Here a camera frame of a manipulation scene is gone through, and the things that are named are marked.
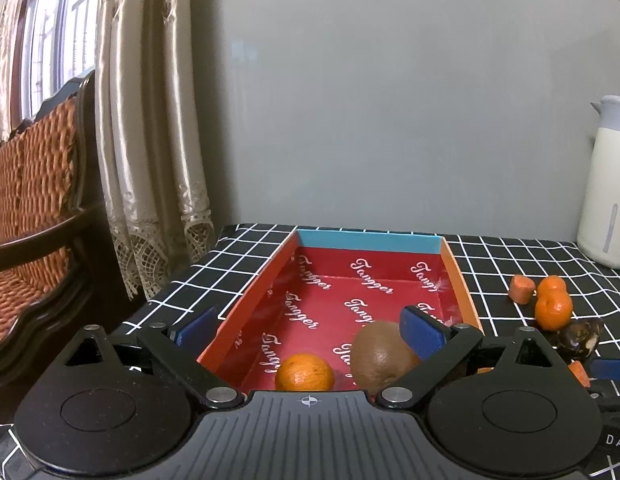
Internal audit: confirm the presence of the carrot piece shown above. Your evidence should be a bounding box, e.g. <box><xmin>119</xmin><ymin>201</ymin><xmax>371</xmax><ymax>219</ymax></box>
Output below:
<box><xmin>567</xmin><ymin>361</ymin><xmax>591</xmax><ymax>388</ymax></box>
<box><xmin>509</xmin><ymin>275</ymin><xmax>536</xmax><ymax>305</ymax></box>

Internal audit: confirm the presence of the colourful cardboard box red inside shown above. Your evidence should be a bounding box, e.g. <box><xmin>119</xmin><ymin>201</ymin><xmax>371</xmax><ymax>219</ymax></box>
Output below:
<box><xmin>196</xmin><ymin>227</ymin><xmax>493</xmax><ymax>393</ymax></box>

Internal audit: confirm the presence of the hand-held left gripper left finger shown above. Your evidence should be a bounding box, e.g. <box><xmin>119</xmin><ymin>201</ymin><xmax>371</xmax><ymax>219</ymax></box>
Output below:
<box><xmin>60</xmin><ymin>307</ymin><xmax>243</xmax><ymax>408</ymax></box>

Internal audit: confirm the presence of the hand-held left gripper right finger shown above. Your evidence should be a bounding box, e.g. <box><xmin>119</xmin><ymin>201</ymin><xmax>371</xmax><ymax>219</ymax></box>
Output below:
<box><xmin>376</xmin><ymin>306</ymin><xmax>561</xmax><ymax>409</ymax></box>

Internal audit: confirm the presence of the brown kiwi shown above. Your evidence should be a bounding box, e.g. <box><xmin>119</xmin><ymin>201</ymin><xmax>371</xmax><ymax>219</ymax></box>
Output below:
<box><xmin>350</xmin><ymin>321</ymin><xmax>421</xmax><ymax>395</ymax></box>

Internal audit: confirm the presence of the tangerine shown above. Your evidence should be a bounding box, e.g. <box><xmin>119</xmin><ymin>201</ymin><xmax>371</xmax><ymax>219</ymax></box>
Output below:
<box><xmin>536</xmin><ymin>275</ymin><xmax>567</xmax><ymax>298</ymax></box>
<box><xmin>275</xmin><ymin>353</ymin><xmax>335</xmax><ymax>392</ymax></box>
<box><xmin>534</xmin><ymin>292</ymin><xmax>574</xmax><ymax>332</ymax></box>

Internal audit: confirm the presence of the white grey thermos jug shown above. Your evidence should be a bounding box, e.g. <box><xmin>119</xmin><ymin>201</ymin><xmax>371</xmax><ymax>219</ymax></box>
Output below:
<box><xmin>576</xmin><ymin>95</ymin><xmax>620</xmax><ymax>267</ymax></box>

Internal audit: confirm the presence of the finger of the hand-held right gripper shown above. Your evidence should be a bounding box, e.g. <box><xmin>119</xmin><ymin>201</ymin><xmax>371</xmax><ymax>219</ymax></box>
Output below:
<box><xmin>590</xmin><ymin>389</ymin><xmax>620</xmax><ymax>413</ymax></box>
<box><xmin>590</xmin><ymin>358</ymin><xmax>620</xmax><ymax>381</ymax></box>

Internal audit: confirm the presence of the window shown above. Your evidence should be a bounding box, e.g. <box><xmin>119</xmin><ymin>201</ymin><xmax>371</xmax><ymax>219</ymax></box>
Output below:
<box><xmin>17</xmin><ymin>0</ymin><xmax>106</xmax><ymax>128</ymax></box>

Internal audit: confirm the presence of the beige satin lace curtain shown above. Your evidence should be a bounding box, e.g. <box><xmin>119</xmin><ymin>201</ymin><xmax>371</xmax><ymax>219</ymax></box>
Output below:
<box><xmin>92</xmin><ymin>0</ymin><xmax>217</xmax><ymax>302</ymax></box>

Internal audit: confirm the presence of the black white grid tablecloth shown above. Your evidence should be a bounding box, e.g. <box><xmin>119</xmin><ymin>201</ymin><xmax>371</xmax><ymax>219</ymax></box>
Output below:
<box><xmin>0</xmin><ymin>223</ymin><xmax>620</xmax><ymax>480</ymax></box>

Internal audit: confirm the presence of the wooden sofa woven orange cushion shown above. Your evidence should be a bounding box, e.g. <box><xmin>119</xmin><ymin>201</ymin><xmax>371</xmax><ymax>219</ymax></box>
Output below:
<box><xmin>0</xmin><ymin>70</ymin><xmax>133</xmax><ymax>398</ymax></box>

